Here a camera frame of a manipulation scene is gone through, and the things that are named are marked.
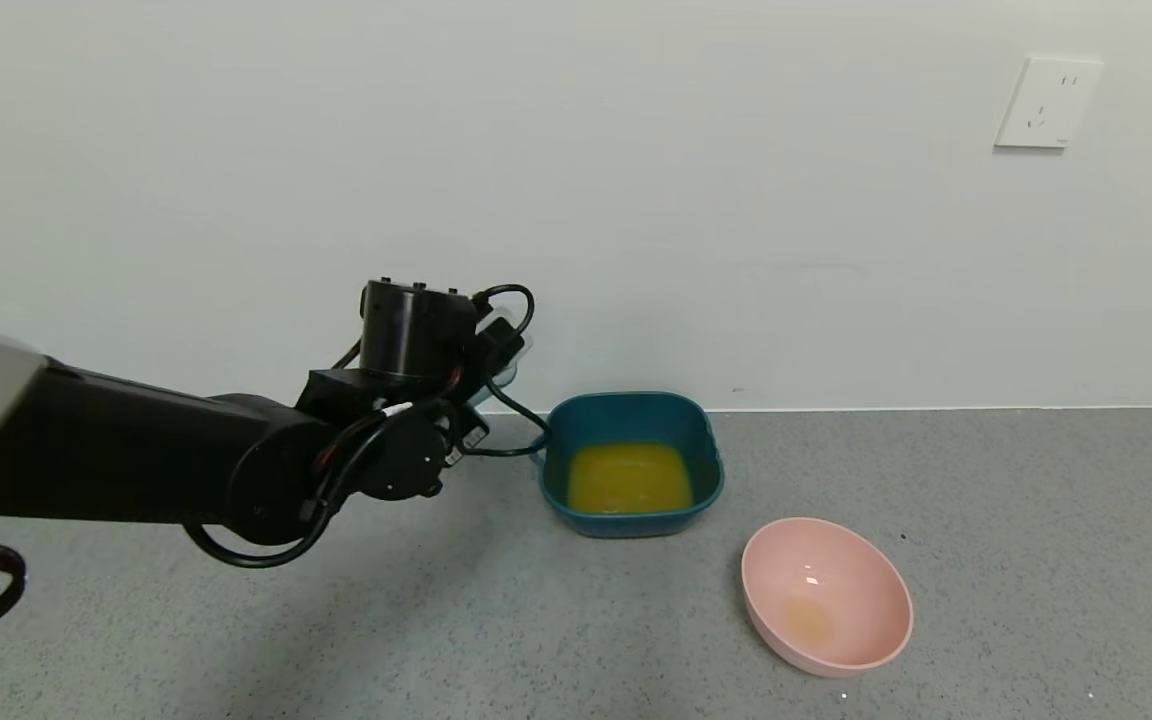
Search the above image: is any dark teal square basin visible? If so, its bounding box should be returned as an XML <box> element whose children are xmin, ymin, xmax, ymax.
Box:
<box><xmin>529</xmin><ymin>391</ymin><xmax>726</xmax><ymax>539</ymax></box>

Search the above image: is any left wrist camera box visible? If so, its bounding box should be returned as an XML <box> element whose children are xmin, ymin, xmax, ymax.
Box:
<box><xmin>476</xmin><ymin>312</ymin><xmax>527</xmax><ymax>366</ymax></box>

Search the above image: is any clear cup with orange juice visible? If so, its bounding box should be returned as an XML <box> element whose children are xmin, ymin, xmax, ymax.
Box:
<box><xmin>466</xmin><ymin>335</ymin><xmax>534</xmax><ymax>411</ymax></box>

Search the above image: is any white wall socket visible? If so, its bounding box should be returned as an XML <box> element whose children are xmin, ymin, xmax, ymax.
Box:
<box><xmin>994</xmin><ymin>54</ymin><xmax>1105</xmax><ymax>151</ymax></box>

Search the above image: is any orange juice liquid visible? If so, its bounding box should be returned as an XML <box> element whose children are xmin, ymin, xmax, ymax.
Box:
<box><xmin>566</xmin><ymin>443</ymin><xmax>694</xmax><ymax>516</ymax></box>

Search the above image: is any black camera cable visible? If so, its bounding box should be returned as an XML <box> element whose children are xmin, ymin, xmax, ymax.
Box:
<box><xmin>184</xmin><ymin>284</ymin><xmax>549</xmax><ymax>570</ymax></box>

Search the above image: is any pink plastic bowl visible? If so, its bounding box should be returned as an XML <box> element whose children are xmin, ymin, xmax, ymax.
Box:
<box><xmin>741</xmin><ymin>516</ymin><xmax>914</xmax><ymax>678</ymax></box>

